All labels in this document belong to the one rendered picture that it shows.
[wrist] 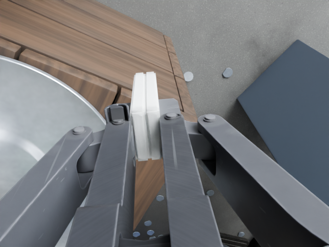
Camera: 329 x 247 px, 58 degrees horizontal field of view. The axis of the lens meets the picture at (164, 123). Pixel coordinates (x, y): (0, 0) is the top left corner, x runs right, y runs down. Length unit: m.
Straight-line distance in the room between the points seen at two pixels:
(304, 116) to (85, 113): 0.38
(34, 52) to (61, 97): 0.05
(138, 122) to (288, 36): 0.58
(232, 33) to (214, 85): 0.12
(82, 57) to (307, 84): 0.41
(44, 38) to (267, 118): 0.43
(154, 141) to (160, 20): 0.49
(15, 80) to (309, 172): 0.40
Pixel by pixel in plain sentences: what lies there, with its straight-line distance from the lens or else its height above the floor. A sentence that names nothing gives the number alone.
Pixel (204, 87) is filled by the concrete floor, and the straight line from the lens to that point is 0.69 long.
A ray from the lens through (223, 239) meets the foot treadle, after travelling 0.78.
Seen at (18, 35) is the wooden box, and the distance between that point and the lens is 0.33.
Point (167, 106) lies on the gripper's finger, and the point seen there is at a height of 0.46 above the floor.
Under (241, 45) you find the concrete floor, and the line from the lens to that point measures 0.68.
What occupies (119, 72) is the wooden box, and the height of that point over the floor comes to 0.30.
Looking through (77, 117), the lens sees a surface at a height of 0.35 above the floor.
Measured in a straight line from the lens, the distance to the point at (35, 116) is 0.32.
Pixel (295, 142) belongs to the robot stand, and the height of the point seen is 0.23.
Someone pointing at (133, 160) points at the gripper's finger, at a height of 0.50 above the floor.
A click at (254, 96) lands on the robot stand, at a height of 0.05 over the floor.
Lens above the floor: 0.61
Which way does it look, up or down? 58 degrees down
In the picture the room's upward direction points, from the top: 172 degrees clockwise
